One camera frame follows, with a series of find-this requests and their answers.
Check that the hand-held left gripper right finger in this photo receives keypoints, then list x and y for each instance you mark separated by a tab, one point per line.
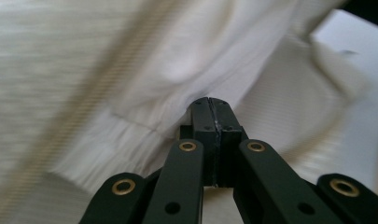
228	137

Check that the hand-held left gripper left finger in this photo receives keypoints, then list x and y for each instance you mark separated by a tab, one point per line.
205	140

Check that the white garment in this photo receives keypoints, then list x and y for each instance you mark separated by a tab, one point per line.
193	46

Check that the cream mesh laundry bag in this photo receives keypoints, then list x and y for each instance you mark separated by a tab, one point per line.
21	77

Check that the pale blue table mat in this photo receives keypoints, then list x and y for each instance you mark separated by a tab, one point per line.
364	93

